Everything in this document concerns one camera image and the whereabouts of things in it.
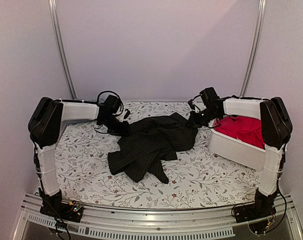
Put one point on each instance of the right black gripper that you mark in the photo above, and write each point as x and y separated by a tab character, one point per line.
194	122

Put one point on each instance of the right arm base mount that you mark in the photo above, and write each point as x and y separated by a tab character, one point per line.
263	207

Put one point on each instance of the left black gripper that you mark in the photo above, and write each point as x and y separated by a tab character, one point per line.
121	131

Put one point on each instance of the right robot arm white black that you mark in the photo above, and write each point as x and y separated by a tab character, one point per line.
276	129

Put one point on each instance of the aluminium frame post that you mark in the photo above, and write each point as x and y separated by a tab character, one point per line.
53	10
254	46

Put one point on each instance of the right aluminium frame post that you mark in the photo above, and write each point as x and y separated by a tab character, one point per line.
254	46

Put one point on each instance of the black striped garment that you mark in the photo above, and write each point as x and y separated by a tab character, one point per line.
150	141

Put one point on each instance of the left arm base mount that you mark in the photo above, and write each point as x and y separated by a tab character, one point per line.
54	206

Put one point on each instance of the red garment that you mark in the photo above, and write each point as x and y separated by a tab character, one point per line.
245	129

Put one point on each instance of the white plastic laundry basket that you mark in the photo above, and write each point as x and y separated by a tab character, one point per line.
236	150

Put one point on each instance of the aluminium front rail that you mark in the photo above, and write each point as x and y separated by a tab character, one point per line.
100	222

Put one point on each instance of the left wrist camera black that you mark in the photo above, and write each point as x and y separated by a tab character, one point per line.
111	106

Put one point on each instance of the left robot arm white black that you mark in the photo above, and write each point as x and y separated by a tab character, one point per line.
45	129

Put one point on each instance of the left aluminium frame post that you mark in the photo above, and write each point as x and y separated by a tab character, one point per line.
53	10

